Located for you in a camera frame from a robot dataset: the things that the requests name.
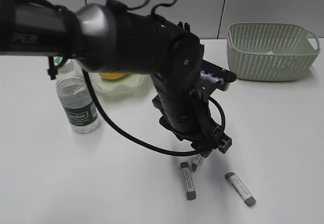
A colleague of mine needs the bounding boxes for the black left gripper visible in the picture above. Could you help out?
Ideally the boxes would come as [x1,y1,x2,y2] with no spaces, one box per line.
[151,60,237,158]

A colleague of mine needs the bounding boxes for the eraser with barcode sleeve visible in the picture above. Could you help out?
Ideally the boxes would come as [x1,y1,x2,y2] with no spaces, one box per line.
[191,154,205,172]

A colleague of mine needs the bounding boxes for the grey white eraser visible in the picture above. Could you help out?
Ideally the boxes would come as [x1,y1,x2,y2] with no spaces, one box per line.
[180,162,196,201]
[225,172,256,207]

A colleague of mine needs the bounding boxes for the yellow mango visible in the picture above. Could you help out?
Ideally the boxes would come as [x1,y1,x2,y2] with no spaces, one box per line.
[98,73,127,80]

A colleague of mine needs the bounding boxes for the clear water bottle green label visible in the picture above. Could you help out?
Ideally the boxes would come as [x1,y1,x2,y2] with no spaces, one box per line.
[56,60,100,134]

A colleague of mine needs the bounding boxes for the black marker pen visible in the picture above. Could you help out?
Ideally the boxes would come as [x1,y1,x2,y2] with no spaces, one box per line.
[178,21,190,32]

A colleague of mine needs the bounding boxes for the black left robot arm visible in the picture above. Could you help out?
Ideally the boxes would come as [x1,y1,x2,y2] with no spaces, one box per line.
[1,0,236,157]

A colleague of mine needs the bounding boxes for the frosted green wavy plate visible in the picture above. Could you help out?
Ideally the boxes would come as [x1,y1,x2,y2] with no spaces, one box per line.
[90,73,150,95]

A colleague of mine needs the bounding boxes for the pale green plastic basket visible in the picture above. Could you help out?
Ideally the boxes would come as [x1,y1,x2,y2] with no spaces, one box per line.
[227,22,320,82]

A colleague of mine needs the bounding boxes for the black cable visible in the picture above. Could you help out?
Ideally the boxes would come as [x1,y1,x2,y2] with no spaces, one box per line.
[80,0,226,157]

